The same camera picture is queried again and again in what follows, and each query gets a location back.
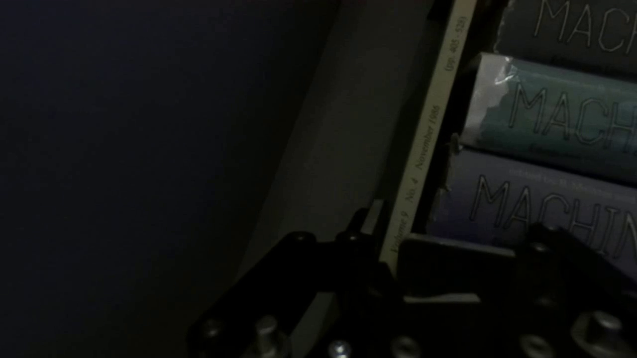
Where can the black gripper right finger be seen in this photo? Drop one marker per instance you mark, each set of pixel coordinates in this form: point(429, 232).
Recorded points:
point(546, 297)

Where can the thin pale green book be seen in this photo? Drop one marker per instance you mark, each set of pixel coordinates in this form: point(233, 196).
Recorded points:
point(427, 132)

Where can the grey-blue Machine book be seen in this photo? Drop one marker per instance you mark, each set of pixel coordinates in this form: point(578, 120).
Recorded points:
point(492, 200)

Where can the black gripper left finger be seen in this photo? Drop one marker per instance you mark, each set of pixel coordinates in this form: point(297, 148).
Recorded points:
point(257, 315)

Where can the teal Machine book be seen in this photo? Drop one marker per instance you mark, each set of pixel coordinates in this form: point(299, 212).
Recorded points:
point(554, 116)

